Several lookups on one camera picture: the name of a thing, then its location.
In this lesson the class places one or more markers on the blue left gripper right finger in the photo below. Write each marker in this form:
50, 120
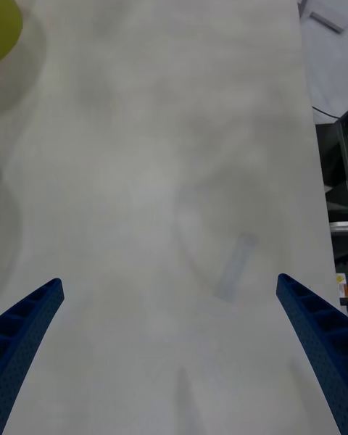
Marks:
319, 333

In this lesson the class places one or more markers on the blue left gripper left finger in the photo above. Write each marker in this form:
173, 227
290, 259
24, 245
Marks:
21, 337

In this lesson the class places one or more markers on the black cabinet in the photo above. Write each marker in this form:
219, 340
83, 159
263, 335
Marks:
335, 174

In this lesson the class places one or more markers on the yellow-green plastic bin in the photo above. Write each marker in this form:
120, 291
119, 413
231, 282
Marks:
8, 18

